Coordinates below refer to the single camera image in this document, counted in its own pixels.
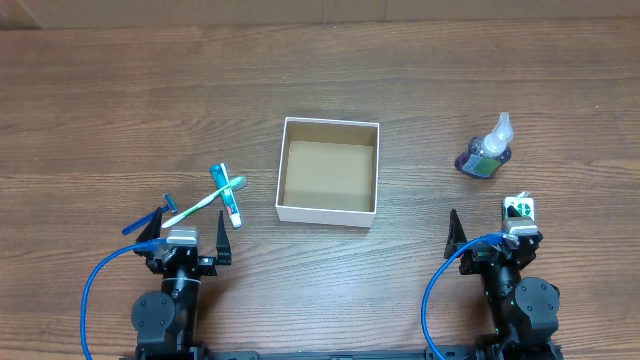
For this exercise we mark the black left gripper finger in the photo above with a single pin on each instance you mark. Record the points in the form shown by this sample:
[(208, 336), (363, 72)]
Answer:
[(146, 239), (223, 248)]

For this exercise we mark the blue disposable razor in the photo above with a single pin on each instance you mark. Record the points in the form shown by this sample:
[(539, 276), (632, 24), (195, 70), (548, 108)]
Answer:
[(170, 205)]

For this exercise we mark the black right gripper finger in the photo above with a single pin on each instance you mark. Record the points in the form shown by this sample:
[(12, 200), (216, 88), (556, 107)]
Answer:
[(456, 237), (512, 212)]

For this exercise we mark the white cardboard box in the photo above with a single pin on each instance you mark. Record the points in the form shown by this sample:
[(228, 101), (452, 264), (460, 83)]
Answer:
[(328, 172)]

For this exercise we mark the green white toothbrush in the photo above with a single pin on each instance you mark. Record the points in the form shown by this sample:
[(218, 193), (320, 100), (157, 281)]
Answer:
[(235, 183)]

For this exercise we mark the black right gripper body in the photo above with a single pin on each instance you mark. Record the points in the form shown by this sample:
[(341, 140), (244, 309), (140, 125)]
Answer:
[(478, 255)]

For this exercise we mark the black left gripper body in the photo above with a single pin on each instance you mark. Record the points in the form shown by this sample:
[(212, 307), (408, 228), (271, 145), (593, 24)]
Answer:
[(207, 266)]

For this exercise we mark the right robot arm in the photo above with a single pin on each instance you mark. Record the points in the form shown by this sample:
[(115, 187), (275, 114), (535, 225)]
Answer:
[(524, 310)]

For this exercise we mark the purple soap pump bottle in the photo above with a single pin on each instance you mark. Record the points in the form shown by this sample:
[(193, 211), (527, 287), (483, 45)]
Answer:
[(485, 155)]

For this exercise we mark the green white soap packet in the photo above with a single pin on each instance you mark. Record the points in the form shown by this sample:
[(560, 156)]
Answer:
[(522, 202)]

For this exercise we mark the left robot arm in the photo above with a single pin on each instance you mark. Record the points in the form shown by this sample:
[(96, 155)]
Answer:
[(165, 320)]

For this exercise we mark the teal toothpaste tube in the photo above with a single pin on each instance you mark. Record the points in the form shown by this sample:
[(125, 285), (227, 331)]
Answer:
[(221, 178)]

